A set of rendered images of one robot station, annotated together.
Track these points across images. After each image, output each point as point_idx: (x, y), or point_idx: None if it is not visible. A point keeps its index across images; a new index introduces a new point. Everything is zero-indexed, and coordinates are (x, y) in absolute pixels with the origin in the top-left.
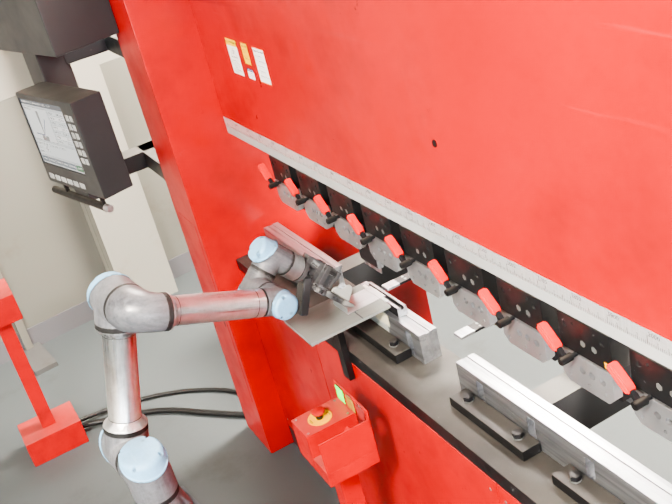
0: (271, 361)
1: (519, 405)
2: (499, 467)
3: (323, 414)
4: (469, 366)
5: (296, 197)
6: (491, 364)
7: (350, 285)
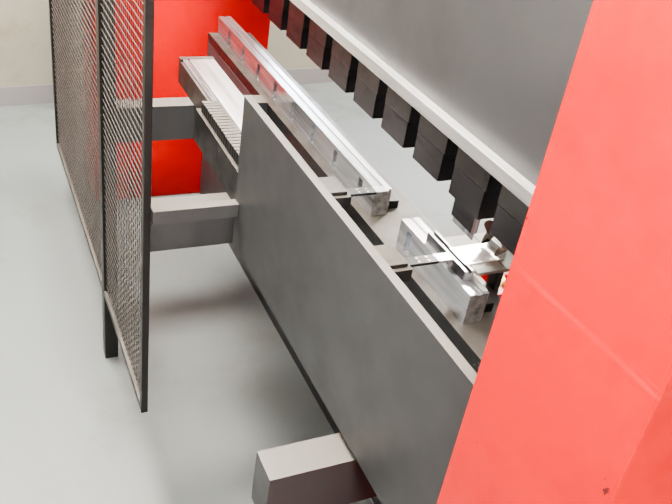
0: None
1: (356, 151)
2: (375, 168)
3: (505, 282)
4: (382, 182)
5: None
6: (365, 178)
7: (486, 221)
